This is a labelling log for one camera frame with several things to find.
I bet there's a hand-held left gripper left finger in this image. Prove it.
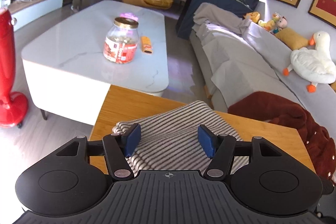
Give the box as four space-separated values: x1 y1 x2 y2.
56 123 142 180

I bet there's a beige blanket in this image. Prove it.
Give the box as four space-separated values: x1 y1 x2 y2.
193 3 251 35

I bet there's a white coffee table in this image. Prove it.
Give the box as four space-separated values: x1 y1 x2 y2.
21 0 169 126

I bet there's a white goose plush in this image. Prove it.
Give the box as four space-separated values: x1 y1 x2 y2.
283 31 336 93

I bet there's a yellow plush toy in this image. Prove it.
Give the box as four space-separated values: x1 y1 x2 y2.
243 11 261 24

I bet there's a dark blue cabinet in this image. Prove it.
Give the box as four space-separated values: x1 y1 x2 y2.
175 0 263 39

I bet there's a yellow cushion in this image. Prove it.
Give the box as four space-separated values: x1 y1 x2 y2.
273 27 310 51

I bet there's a dark red fleece jacket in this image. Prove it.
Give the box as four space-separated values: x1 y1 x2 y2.
228 91 336 186

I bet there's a red floor appliance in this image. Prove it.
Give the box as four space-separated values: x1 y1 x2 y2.
0 7 29 128

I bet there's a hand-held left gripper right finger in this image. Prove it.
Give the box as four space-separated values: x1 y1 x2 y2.
197 124 282 180

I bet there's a small plush doll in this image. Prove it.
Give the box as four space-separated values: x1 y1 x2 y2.
259 13 279 31

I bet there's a glass jar with gold lid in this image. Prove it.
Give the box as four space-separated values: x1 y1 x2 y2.
103 17 139 64

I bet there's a pink plush doll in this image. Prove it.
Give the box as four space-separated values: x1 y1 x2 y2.
273 17 287 34

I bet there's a grey sofa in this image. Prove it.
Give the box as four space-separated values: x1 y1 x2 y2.
189 2 336 135

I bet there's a striped knit sweater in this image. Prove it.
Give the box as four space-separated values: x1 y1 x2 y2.
112 101 250 174

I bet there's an orange snack packet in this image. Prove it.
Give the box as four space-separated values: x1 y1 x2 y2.
141 35 153 53

